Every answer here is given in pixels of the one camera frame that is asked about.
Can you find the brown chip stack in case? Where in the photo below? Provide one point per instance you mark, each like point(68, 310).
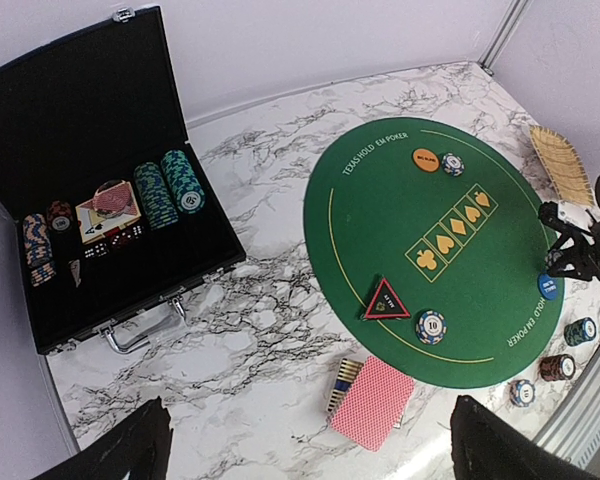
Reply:
point(59, 216)

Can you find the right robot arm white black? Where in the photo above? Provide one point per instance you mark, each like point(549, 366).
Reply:
point(576, 252)

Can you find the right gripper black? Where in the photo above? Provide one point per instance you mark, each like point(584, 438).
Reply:
point(576, 252)

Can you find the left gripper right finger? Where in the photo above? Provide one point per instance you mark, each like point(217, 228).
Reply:
point(486, 447)

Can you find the right aluminium frame post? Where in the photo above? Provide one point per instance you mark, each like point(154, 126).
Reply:
point(507, 27)

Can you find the blue tan chip row in case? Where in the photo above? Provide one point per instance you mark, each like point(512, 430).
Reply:
point(38, 250)

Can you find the black red triangle dealer button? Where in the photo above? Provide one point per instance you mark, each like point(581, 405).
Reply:
point(385, 304)

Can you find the card decks in case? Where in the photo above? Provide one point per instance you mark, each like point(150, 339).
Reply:
point(112, 208)

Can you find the small key in case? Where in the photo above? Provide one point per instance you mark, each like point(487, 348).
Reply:
point(75, 270)

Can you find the brown black chip stack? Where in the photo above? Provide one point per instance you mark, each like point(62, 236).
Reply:
point(557, 367)

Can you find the woven bamboo tray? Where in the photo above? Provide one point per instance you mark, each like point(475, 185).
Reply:
point(563, 166)

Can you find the blue small blind button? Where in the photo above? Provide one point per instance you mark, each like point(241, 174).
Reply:
point(550, 288)

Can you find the round green poker mat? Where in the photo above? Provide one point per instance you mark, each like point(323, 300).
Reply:
point(470, 247)

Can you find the red backed card deck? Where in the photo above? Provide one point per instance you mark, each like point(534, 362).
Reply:
point(373, 404)

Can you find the dice in case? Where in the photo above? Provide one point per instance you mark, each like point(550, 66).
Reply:
point(118, 240)

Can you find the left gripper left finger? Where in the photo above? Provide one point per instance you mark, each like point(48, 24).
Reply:
point(138, 447)

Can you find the blue white chip stack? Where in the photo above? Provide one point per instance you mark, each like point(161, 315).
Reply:
point(522, 393)

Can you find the orange big blind button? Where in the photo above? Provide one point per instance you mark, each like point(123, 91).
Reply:
point(426, 160)

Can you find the green chip row in case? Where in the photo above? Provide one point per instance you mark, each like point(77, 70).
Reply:
point(154, 196)

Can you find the teal chip row in case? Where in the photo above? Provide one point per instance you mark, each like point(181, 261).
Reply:
point(183, 182)

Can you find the teal black chip stack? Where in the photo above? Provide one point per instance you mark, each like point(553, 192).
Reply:
point(580, 331)

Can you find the black poker chip case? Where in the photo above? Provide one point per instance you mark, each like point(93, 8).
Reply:
point(81, 111)

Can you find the front aluminium rail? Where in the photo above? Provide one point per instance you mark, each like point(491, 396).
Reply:
point(573, 432)

